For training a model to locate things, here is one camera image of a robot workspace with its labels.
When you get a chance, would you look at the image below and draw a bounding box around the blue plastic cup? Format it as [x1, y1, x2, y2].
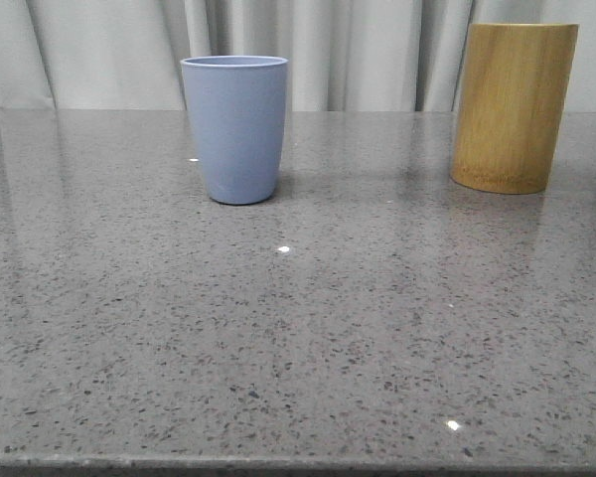
[180, 56, 288, 205]

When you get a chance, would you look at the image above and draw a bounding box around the bamboo cylindrical cup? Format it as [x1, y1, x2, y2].
[451, 23, 579, 194]

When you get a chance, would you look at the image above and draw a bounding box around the white pleated curtain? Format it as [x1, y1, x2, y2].
[0, 1, 596, 112]

